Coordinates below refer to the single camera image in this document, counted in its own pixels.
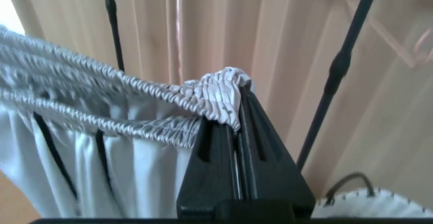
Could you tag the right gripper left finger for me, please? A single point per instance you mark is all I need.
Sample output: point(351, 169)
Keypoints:
point(220, 170)

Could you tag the pale grey shorts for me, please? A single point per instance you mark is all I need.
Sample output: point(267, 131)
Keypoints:
point(142, 170)

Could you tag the white laundry basket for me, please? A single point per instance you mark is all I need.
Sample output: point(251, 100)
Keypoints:
point(372, 205)

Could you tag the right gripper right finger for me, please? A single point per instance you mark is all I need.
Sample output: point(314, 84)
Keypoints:
point(270, 170)

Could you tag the black clothes rack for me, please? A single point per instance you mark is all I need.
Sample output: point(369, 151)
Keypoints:
point(338, 65)

